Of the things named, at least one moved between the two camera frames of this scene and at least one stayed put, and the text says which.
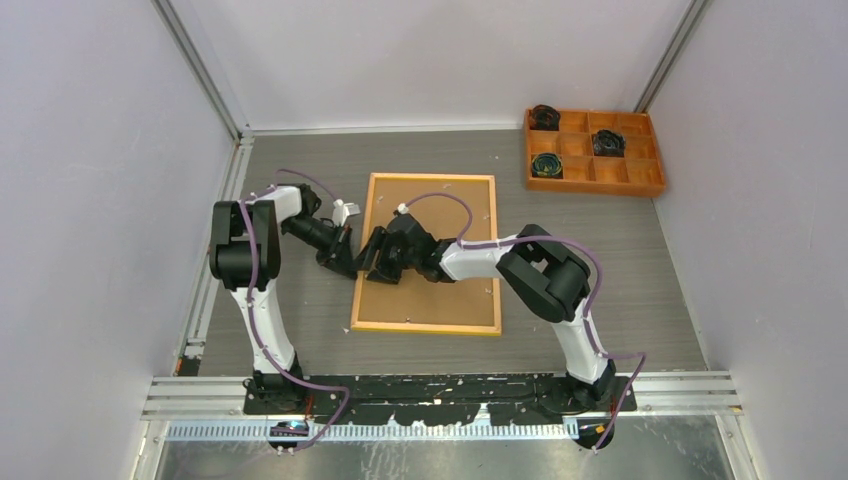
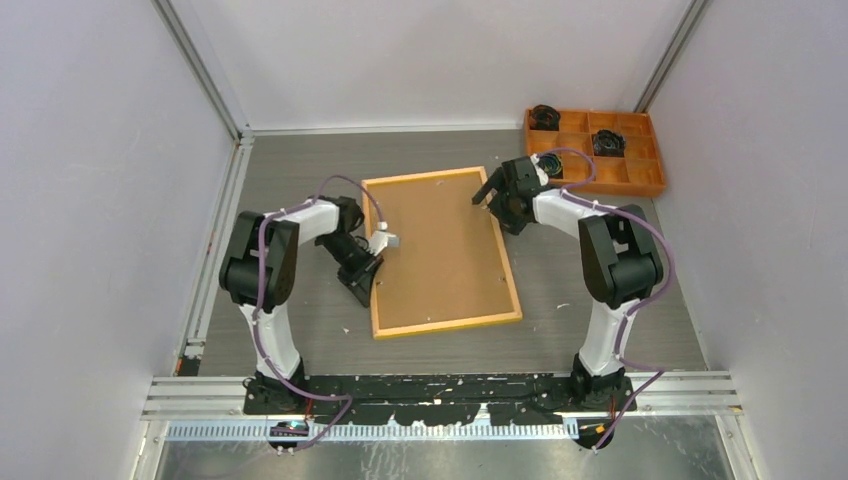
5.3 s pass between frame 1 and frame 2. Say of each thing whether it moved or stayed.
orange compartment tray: stayed
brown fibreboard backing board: moved
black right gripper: moved
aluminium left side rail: stayed
